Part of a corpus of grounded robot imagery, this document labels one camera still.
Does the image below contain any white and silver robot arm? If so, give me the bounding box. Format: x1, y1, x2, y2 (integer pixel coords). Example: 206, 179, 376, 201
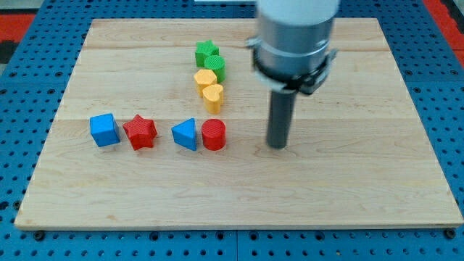
246, 0, 340, 97

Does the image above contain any yellow heart block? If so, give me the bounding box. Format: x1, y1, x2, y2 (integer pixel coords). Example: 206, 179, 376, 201
202, 84, 224, 115

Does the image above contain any yellow hexagon block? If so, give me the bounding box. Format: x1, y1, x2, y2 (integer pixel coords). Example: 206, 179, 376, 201
194, 69, 218, 97

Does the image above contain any red cylinder block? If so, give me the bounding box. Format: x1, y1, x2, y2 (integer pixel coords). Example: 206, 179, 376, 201
201, 119, 226, 151

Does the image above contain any blue triangle block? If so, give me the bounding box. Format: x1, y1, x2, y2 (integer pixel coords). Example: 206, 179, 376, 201
171, 118, 196, 151

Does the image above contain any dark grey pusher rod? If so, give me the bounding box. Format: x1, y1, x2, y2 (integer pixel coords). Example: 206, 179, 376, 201
266, 91, 297, 149

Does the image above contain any green cylinder block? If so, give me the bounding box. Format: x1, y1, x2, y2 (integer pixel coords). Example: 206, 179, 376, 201
204, 55, 225, 83

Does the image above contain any light wooden board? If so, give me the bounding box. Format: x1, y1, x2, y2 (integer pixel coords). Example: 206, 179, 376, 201
14, 18, 463, 231

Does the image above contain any green star block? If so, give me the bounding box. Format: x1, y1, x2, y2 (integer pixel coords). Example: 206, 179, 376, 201
195, 40, 220, 67

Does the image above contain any red star block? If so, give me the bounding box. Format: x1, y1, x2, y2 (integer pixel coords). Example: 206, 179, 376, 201
123, 115, 157, 151

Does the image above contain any blue cube block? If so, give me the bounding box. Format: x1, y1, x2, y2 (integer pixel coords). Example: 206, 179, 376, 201
89, 113, 120, 147

